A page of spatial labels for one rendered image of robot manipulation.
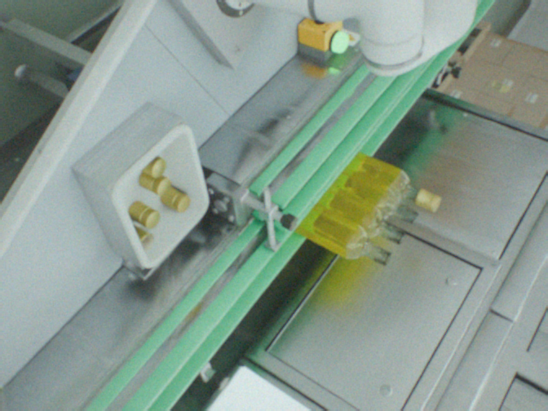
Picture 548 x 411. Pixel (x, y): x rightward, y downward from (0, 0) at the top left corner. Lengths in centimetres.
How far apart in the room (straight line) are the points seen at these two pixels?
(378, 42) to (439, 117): 78
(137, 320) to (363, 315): 46
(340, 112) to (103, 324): 61
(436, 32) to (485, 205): 60
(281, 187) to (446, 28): 39
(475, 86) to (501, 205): 383
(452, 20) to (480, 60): 457
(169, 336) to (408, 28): 63
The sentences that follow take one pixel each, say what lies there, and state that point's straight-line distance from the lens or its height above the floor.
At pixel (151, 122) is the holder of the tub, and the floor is 79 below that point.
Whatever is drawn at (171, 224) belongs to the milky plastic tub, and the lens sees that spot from 108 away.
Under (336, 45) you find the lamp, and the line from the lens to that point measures 129.
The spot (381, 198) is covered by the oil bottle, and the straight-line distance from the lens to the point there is 121.
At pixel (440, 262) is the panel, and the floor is 121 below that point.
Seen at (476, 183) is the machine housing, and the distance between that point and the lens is 152.
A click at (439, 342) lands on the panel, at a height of 129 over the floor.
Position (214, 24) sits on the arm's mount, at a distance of 101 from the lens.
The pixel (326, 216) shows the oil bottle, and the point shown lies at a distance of 118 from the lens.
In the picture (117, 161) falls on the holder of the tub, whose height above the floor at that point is 80.
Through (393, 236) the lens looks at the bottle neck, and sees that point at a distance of 118.
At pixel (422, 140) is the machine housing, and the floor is 100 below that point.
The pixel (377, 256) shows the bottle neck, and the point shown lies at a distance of 115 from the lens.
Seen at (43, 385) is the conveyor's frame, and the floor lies 81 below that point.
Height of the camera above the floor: 138
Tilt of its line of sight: 24 degrees down
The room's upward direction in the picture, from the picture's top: 117 degrees clockwise
